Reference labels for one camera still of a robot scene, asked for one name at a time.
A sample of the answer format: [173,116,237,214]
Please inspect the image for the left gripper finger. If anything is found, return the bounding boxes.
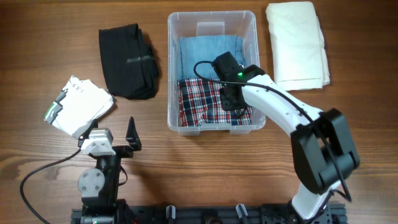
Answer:
[126,116,142,151]
[78,119,98,140]

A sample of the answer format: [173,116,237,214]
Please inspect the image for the white printed shirt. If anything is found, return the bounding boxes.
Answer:
[44,75,113,139]

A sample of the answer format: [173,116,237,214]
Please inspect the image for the red plaid shirt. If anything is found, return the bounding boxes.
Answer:
[177,78,252,127]

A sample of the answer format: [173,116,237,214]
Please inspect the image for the blue denim jeans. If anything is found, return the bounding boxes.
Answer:
[177,35,244,79]

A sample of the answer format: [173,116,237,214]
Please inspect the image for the black garment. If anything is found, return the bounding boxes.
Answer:
[99,24,159,100]

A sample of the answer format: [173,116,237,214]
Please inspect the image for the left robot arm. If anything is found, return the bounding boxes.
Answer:
[71,117,142,224]

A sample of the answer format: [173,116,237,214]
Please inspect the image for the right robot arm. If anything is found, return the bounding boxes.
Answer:
[211,52,359,223]

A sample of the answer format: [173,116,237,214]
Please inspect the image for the clear plastic storage bin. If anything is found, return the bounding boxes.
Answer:
[167,11,266,136]

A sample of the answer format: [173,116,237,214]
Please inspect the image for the folded cream white cloth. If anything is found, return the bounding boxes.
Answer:
[266,1,330,91]

